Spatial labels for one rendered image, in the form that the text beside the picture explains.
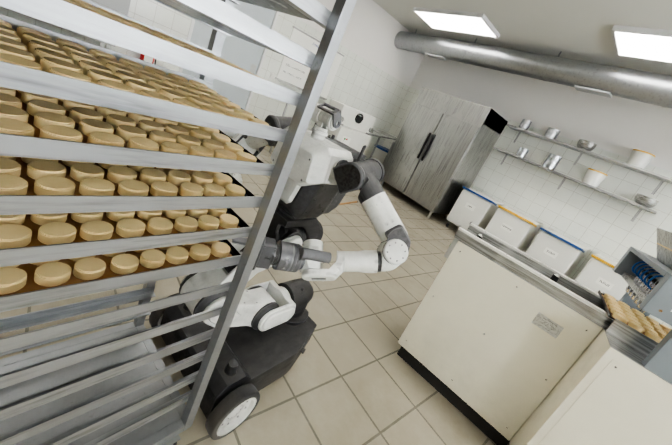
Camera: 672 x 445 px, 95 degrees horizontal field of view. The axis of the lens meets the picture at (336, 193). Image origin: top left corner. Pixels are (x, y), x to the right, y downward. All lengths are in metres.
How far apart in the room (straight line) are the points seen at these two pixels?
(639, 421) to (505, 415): 0.57
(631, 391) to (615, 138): 4.61
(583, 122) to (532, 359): 4.65
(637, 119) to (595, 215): 1.42
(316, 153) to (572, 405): 1.45
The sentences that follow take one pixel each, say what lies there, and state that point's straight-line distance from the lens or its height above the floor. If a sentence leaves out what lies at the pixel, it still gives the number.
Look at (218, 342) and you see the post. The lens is 1.06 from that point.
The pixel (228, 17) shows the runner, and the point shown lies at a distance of 0.62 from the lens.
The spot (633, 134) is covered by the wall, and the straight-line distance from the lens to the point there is 5.99.
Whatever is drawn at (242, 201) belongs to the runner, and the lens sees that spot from 0.77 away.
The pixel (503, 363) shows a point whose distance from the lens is 1.98.
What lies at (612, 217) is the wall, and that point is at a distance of 5.84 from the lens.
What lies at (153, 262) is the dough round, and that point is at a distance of 0.81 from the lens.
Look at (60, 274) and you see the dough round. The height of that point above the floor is 0.79.
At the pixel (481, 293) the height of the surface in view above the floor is 0.66.
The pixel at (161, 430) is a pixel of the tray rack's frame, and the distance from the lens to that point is 1.32.
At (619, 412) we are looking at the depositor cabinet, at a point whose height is 0.64.
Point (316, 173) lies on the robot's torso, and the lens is 1.05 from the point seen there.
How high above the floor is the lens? 1.27
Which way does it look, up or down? 16 degrees down
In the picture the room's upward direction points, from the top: 24 degrees clockwise
